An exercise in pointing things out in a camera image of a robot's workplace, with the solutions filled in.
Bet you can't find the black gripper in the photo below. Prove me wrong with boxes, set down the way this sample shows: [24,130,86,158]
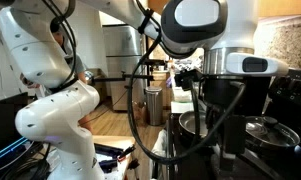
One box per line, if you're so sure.
[203,77,247,171]

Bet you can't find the steel pot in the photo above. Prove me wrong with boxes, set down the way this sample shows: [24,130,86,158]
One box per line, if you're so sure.
[244,116,301,158]

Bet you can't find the black electric stove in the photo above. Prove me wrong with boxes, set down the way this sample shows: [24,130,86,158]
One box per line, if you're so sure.
[166,68,301,180]

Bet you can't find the black frying pan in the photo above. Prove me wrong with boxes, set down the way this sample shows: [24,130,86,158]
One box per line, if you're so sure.
[178,110,224,139]

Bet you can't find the white cutting board green edge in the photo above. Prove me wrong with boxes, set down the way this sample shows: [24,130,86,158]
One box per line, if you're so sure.
[170,101,196,114]

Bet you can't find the white towel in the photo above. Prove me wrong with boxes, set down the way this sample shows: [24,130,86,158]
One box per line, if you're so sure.
[149,129,168,180]

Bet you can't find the steel trash can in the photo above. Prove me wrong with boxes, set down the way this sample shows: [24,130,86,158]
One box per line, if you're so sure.
[145,86,164,127]

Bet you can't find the small brown floor item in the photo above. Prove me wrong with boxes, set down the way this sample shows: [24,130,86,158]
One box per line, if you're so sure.
[133,101,148,126]

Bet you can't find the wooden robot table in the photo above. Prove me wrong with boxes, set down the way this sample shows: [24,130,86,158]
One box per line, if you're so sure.
[89,134,138,180]

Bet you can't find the dark blue black tool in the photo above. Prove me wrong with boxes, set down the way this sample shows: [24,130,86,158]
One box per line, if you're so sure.
[94,143,124,174]

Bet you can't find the wooden side cabinet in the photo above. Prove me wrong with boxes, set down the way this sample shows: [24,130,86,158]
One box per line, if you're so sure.
[86,68,108,108]

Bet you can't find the stainless steel refrigerator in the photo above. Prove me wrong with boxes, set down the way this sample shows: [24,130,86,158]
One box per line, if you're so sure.
[102,24,148,112]

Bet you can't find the person in grey shirt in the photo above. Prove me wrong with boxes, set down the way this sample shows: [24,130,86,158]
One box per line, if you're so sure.
[19,23,94,134]

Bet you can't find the black box with blue light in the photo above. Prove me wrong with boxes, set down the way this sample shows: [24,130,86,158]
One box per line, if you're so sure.
[0,134,36,174]

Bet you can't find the black monitor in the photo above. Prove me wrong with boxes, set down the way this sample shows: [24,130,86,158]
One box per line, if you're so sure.
[0,92,29,158]

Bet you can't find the black floor cables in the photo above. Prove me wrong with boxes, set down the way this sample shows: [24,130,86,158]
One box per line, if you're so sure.
[0,143,52,180]

